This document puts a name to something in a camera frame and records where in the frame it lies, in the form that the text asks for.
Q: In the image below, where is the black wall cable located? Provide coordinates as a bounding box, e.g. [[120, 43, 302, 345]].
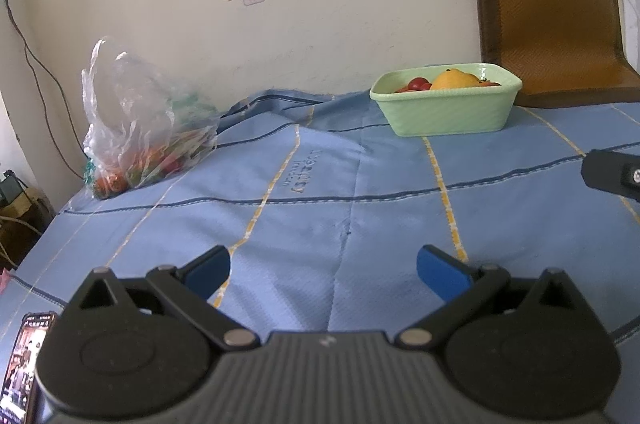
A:
[[0, 0, 87, 181]]

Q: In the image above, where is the green plastic basin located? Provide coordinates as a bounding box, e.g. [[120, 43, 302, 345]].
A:
[[370, 63, 523, 136]]

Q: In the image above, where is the large yellow citrus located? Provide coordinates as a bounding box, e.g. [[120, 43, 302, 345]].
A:
[[431, 68, 481, 90]]

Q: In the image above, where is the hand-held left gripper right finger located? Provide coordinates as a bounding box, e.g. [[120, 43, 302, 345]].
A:
[[395, 244, 590, 351]]

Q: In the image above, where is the blue striped bed sheet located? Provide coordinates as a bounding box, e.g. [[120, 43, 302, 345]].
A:
[[0, 88, 640, 424]]

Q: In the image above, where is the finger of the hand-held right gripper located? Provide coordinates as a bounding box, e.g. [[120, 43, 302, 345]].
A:
[[581, 148, 640, 205]]

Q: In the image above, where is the brown woven seat cushion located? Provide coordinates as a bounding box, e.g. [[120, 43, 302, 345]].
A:
[[471, 0, 640, 109]]

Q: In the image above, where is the smartphone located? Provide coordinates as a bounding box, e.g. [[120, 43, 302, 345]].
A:
[[0, 311, 59, 424]]

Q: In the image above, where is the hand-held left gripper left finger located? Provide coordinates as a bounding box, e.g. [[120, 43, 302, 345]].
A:
[[67, 245, 261, 351]]

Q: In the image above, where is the clear plastic bag of produce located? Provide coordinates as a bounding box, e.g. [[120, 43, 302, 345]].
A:
[[81, 36, 222, 201]]

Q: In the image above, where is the grey power adapter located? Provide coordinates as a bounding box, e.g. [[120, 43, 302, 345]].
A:
[[0, 171, 21, 201]]

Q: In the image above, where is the cardboard box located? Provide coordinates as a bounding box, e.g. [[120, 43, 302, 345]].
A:
[[0, 187, 55, 267]]

